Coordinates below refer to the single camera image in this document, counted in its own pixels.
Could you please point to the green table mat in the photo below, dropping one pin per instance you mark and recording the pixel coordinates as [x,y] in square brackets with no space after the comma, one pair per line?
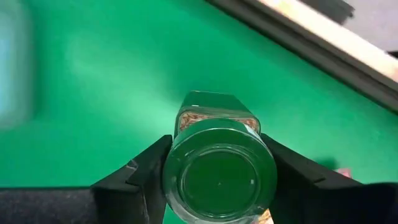
[93,93]

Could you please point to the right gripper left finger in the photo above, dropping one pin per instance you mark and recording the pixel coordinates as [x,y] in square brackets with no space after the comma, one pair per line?
[146,186]

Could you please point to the green-lid glass spice jar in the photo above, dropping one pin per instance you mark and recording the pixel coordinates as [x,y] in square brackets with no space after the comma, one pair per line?
[217,174]

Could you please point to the black metal table frame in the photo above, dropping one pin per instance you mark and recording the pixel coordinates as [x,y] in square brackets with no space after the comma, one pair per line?
[311,49]

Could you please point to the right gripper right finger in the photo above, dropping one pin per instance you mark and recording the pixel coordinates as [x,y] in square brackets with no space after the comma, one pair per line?
[304,193]

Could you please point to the clear plastic container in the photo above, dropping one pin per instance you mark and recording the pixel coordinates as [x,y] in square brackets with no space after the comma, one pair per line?
[14,68]

